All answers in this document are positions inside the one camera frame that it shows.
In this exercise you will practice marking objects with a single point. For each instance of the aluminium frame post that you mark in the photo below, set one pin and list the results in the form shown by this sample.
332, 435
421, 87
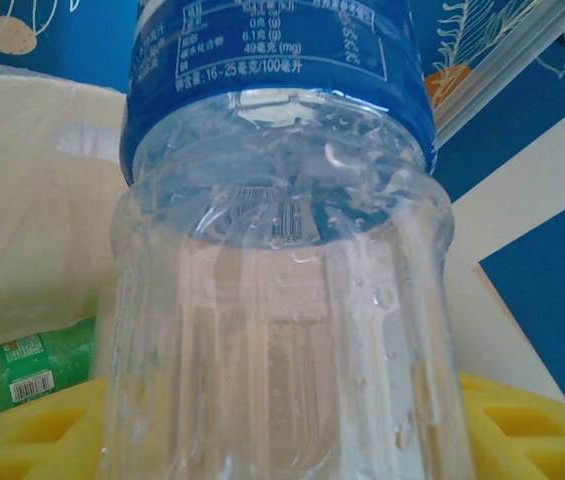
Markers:
512, 65

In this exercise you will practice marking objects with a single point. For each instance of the clear bottle dark blue label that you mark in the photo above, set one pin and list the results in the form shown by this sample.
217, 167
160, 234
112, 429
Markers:
287, 325

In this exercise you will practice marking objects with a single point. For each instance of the cream plastic bin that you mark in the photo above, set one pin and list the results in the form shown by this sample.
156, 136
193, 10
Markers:
22, 225

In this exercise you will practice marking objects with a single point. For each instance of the green bottle with label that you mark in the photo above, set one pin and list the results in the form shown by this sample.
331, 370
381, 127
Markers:
57, 345

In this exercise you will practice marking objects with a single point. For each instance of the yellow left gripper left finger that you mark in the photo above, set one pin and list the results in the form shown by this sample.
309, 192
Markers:
37, 440

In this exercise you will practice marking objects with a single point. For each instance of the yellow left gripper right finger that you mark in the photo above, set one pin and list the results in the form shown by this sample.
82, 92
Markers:
537, 440

